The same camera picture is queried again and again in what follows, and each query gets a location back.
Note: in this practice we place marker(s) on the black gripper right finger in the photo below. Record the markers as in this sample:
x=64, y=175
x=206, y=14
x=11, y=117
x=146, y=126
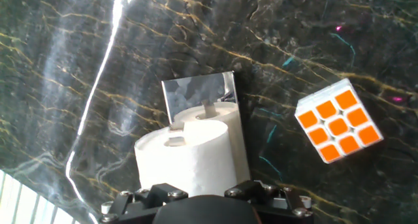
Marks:
x=281, y=204

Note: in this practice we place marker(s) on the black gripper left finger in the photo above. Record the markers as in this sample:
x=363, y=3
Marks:
x=140, y=207

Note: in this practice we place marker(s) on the white toilet paper roll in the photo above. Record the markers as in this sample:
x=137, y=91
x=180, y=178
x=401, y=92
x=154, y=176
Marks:
x=186, y=165

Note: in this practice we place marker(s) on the orange white puzzle cube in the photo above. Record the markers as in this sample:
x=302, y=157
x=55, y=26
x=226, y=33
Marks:
x=338, y=126

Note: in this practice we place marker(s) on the shiny metal tray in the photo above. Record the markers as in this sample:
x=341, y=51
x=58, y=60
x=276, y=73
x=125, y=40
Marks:
x=196, y=87

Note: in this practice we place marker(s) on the black marble pattern mat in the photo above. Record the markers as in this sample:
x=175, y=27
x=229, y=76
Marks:
x=294, y=38

